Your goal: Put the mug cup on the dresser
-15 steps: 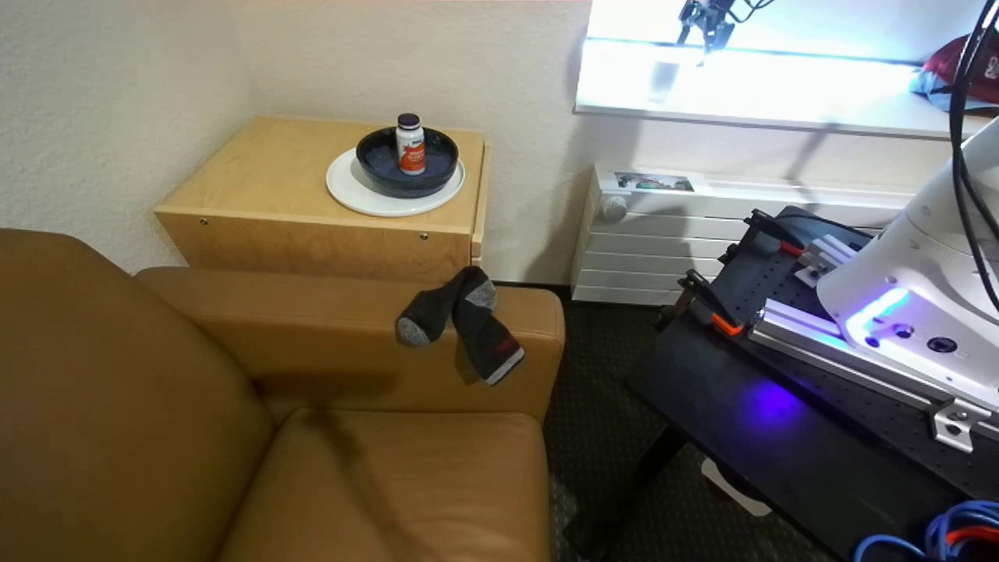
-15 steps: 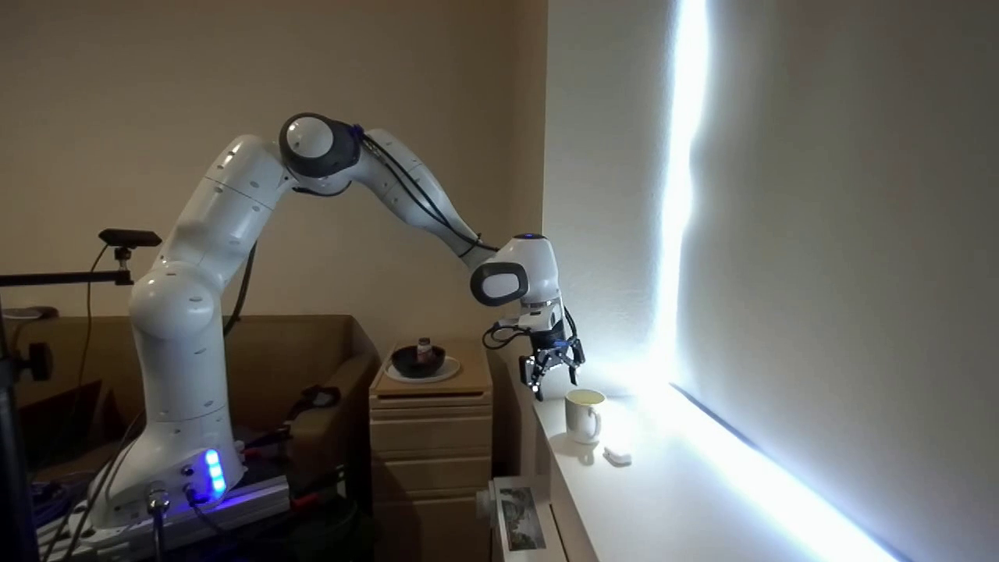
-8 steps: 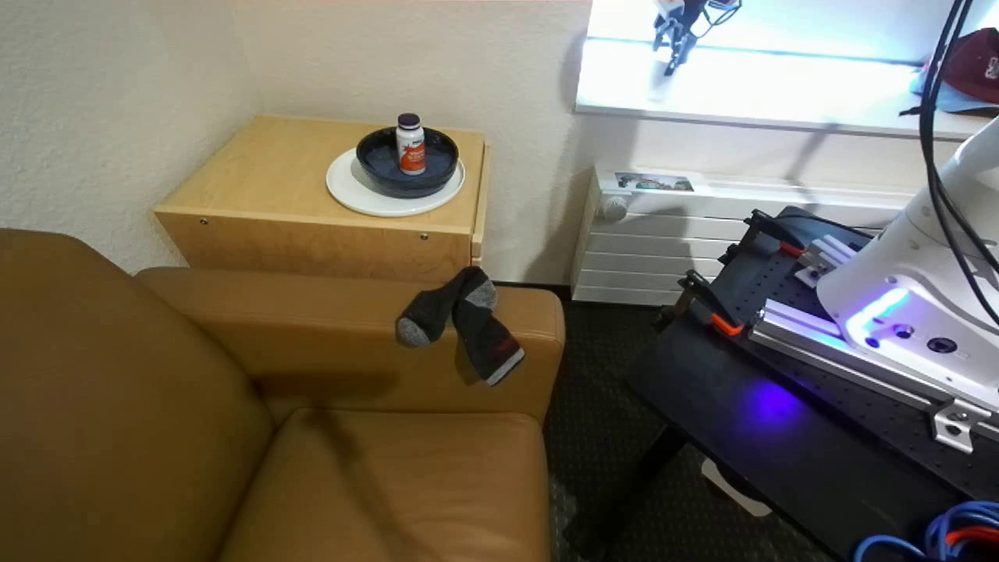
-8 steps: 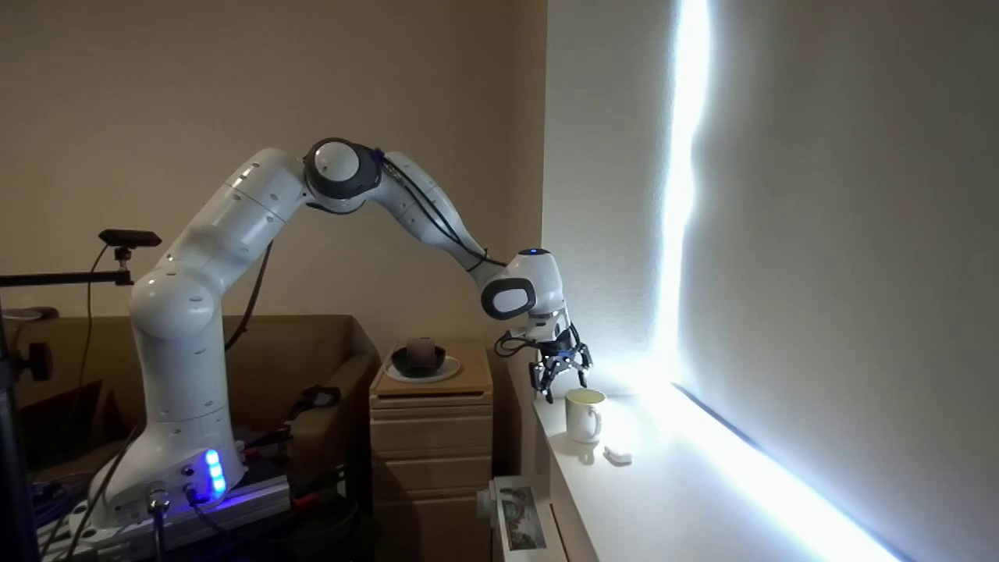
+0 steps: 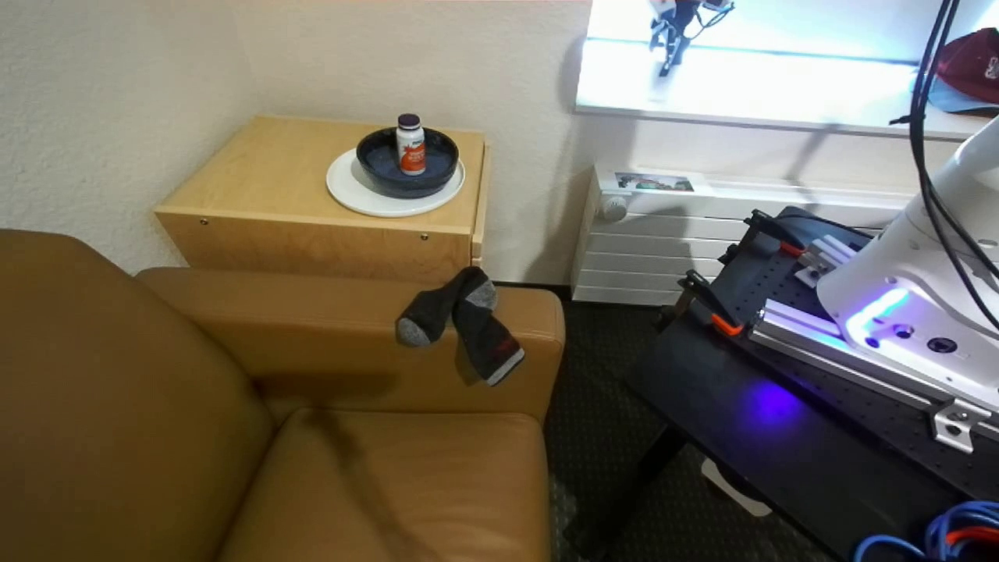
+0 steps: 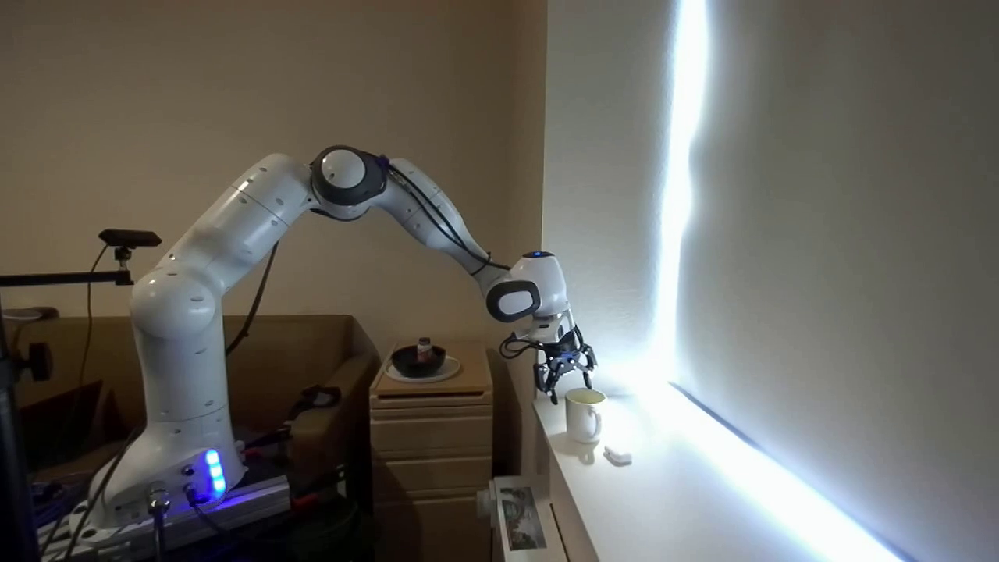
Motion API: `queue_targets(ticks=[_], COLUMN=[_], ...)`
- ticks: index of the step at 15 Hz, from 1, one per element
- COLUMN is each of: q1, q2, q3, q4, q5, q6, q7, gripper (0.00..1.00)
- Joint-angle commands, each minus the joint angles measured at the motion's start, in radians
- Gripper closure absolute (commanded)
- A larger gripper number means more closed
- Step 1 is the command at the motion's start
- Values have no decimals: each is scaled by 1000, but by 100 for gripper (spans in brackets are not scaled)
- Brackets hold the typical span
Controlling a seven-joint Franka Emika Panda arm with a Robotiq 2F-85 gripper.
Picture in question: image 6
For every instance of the dark bowl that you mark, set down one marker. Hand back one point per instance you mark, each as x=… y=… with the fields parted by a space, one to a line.
x=417 y=363

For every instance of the white mug cup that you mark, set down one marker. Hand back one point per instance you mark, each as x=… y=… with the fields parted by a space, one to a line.
x=581 y=417

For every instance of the small item in bowl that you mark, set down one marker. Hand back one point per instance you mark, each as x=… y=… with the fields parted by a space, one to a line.
x=425 y=345

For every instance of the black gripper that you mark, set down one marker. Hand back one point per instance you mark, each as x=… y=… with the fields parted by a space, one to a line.
x=565 y=350

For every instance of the white plate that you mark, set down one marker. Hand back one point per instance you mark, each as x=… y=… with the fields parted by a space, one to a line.
x=450 y=368

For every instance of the white window blind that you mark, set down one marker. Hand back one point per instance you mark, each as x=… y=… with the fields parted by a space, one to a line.
x=853 y=260

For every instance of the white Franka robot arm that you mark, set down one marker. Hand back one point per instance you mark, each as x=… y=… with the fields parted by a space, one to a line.
x=190 y=312

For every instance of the small white object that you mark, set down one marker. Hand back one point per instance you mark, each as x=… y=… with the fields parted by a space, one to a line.
x=617 y=457

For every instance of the white window sill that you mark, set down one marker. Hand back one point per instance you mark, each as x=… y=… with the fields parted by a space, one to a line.
x=665 y=499

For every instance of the black tripod stand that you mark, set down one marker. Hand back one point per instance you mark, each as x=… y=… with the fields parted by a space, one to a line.
x=18 y=439

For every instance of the robot base platform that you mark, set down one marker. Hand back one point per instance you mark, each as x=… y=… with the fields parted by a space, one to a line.
x=168 y=516

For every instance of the light wooden dresser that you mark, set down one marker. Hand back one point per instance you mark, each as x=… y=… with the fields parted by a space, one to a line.
x=431 y=446

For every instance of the black camera on stand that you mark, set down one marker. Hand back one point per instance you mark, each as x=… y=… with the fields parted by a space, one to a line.
x=129 y=238

